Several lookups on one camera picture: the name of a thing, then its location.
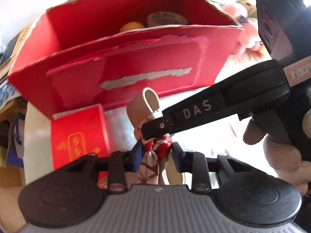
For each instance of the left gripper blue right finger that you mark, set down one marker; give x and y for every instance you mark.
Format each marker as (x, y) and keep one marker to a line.
(179, 157)

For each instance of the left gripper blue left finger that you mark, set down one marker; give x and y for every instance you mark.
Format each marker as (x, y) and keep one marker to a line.
(136, 156)

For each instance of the fabric doll with loop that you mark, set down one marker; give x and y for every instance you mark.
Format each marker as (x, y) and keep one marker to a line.
(157, 166)

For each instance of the small red gift box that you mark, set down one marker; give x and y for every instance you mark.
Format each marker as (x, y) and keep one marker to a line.
(79, 132)

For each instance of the orange wooden gourd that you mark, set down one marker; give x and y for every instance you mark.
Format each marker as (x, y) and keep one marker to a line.
(131, 26)

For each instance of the printed packing tape roll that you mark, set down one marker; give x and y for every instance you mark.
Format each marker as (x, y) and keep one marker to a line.
(165, 18)

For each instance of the person's right hand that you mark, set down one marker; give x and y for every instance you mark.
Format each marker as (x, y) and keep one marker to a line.
(285, 159)

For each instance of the pink plush bunnies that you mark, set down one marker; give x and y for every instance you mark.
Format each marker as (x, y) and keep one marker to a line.
(249, 37)

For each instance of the large red cardboard box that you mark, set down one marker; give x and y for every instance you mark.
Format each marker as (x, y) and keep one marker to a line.
(74, 56)

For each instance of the stack of books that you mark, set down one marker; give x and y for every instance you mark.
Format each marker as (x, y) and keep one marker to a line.
(8, 91)

